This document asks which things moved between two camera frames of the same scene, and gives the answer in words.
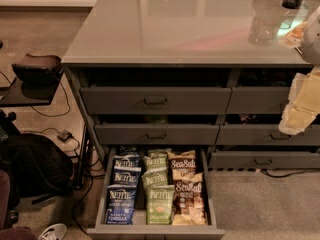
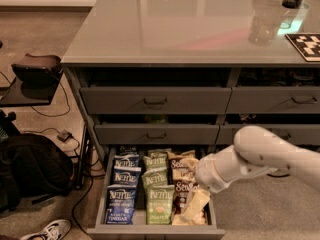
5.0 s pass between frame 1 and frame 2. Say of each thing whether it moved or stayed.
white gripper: moved
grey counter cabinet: stayed
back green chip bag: stayed
